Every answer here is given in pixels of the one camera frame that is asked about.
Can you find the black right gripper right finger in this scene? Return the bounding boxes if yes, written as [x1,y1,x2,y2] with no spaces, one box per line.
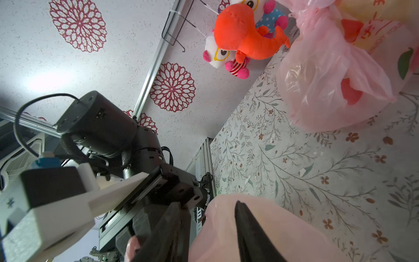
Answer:
[235,201,286,262]

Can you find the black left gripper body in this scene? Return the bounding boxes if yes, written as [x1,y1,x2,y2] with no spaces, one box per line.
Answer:
[99,163,205,252]

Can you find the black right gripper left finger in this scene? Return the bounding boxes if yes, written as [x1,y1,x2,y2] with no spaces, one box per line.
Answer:
[132,202,191,262]

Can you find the pink plastic bag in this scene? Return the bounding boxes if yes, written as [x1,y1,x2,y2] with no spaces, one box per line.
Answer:
[124,194,348,262]
[277,1,419,133]

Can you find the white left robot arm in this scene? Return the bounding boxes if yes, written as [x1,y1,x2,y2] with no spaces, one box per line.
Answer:
[57,91,207,252]

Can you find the orange plush dinosaur toy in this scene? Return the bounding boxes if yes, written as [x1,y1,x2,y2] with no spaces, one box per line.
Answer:
[214,3,291,63]

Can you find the white plush toy yellow glasses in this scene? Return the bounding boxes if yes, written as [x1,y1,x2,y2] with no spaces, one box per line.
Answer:
[230,0,289,38]

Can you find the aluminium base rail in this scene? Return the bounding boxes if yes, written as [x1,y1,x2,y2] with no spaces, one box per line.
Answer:
[186,138,216,238]

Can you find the black wire wall rack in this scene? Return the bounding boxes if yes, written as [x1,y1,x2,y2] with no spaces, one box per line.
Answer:
[161,0,206,53]

